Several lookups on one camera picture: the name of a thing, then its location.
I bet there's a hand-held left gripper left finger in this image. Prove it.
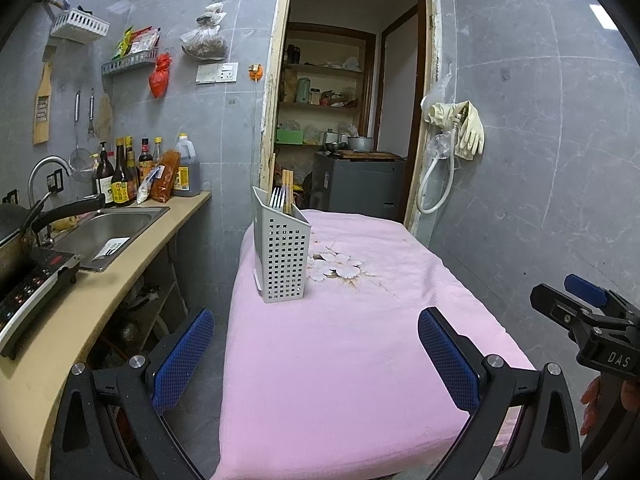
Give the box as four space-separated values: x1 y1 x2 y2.
50 307 216 480

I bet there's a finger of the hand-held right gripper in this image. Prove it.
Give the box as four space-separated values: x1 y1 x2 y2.
530 282 591 331
564 274 626 311

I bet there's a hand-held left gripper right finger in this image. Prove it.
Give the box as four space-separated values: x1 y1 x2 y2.
417 307 583 480

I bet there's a white perforated utensil holder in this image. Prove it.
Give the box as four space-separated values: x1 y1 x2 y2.
251 186 312 304

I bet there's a person's right hand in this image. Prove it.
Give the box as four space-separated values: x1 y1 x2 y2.
581 376 602 437

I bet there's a beige kitchen counter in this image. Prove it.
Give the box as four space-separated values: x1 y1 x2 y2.
0 190 212 480

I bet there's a pink tablecloth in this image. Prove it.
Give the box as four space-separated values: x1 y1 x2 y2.
212 207 538 480

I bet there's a white plastic drain tray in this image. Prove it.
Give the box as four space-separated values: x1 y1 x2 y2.
91 236 132 262

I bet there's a steel sink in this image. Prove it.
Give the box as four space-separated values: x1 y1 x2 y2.
50 206 171 272

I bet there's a black induction cooker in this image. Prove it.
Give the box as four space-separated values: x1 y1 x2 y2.
0 252 83 361

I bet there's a white blue packet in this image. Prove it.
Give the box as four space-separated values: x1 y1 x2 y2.
136 166 163 205

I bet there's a yellow label soy sauce bottle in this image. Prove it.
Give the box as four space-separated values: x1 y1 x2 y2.
111 137 132 207

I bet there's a flat cream rubber glove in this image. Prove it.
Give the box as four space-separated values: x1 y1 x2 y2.
454 101 485 162

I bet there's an orange spice packet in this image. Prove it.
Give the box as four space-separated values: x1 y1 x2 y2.
150 149 180 203

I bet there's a clear plastic bag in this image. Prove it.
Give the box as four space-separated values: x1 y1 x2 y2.
430 130 456 161

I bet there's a cooking oil jug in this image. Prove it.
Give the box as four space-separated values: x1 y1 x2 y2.
172 132 202 197

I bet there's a grey cabinet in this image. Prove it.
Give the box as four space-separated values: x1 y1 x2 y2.
312 152 407 221

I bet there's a dark pump bottle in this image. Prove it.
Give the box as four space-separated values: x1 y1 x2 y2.
94 141 116 206

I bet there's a red label sauce bottle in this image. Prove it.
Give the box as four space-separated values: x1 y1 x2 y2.
138 138 155 183

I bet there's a dark sauce bottle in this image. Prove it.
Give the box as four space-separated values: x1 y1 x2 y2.
125 135 140 198

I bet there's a crumpled cream rubber glove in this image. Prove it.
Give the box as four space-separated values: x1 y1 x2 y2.
425 101 468 128

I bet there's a wooden cutting board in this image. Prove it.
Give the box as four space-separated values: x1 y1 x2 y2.
340 150 403 161

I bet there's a chrome faucet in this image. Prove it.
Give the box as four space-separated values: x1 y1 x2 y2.
27 156 72 211

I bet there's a tan scrub pad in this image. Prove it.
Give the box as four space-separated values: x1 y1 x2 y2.
96 94 115 133

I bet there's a red plastic bag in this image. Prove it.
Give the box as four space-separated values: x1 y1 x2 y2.
149 52 173 99

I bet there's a wooden grater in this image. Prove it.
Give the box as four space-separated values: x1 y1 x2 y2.
33 46 57 146

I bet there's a wooden shelf unit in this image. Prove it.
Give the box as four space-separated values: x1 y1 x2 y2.
277 22 377 148

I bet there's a clear bag of dried goods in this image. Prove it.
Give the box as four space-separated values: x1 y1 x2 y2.
180 0 230 60

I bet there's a yellow green packet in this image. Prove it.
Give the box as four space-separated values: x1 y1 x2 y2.
114 26 135 58

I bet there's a red white packet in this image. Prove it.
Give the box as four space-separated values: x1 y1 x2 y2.
129 27 161 56

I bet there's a white hose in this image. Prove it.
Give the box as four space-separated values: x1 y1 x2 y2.
416 115 461 215

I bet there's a black-handled wok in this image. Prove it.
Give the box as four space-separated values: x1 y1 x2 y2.
0 194 106 291

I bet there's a wire mesh strainer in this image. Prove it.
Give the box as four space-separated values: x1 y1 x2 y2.
69 91 93 183

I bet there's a wooden door frame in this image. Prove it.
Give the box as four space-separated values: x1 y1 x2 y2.
259 0 441 233

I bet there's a grey wall rack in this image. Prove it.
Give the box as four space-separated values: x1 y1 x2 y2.
101 49 160 77

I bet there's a white wall basket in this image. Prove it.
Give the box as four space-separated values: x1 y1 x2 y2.
50 7 111 43

